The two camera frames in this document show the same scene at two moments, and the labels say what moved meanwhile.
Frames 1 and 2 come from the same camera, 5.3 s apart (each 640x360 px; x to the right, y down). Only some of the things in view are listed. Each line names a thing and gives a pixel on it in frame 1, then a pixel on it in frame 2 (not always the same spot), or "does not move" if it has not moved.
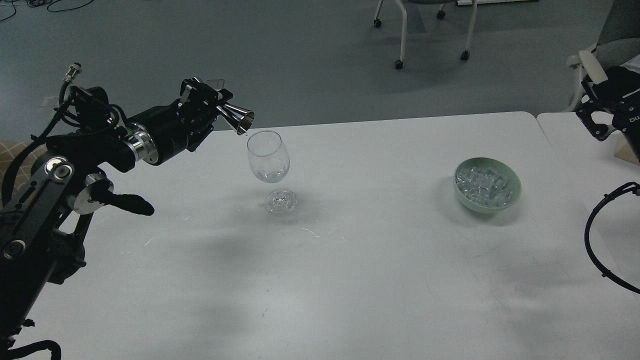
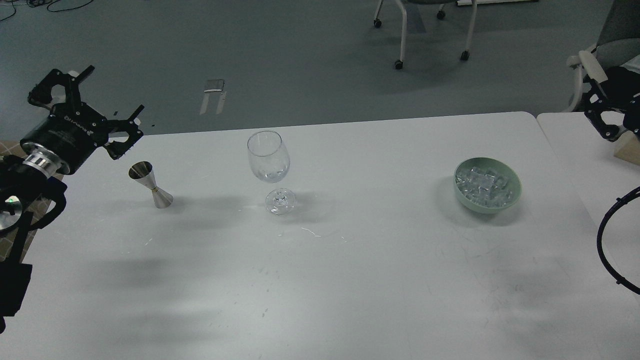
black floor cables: [34, 3] does not move
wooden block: [623, 148] does not move
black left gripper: [160, 131] -> [72, 131]
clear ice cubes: [484, 186] does not move
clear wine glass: [269, 161] does not move
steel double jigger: [241, 119] -> [143, 172]
